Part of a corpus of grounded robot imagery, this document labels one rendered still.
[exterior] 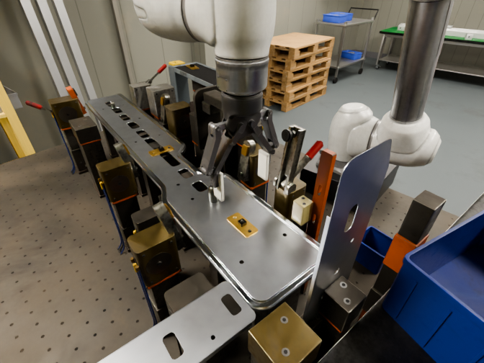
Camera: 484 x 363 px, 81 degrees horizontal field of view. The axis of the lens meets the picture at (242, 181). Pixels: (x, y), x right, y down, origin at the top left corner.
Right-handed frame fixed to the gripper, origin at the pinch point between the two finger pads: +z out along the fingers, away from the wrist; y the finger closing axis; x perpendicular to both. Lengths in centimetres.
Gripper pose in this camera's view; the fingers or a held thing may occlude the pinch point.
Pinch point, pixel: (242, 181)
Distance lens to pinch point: 62.5
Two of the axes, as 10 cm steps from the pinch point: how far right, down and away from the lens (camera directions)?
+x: 6.1, 4.6, -6.4
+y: -7.9, 3.6, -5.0
